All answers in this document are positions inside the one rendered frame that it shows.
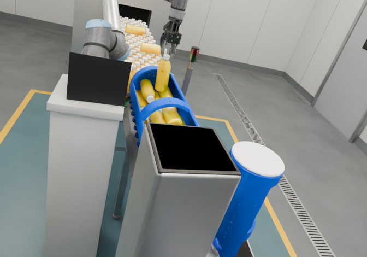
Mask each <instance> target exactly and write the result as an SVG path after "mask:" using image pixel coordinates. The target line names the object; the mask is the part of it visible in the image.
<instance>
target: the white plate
mask: <svg viewBox="0 0 367 257"><path fill-rule="evenodd" d="M232 154H233V156H234V158H235V159H236V161H237V162H238V163H239V164H240V165H242V167H244V168H246V169H247V170H249V171H251V172H253V173H255V174H258V175H261V176H266V177H276V176H279V175H281V174H282V173H283V172H284V170H285V166H284V163H283V161H282V160H281V158H280V157H279V156H278V155H277V154H276V153H275V152H273V151H272V150H270V149H269V148H267V147H265V146H263V145H260V144H258V143H254V142H247V141H243V142H237V143H235V144H234V145H233V147H232Z"/></svg>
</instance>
